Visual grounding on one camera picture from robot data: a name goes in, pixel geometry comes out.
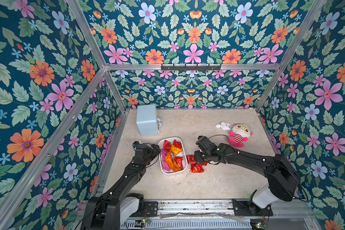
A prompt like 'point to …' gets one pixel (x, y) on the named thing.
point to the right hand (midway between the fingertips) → (196, 156)
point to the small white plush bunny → (224, 125)
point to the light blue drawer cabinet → (148, 120)
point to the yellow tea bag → (175, 150)
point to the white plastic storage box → (173, 156)
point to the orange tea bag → (169, 160)
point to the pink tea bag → (165, 165)
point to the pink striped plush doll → (239, 134)
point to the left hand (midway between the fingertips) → (157, 148)
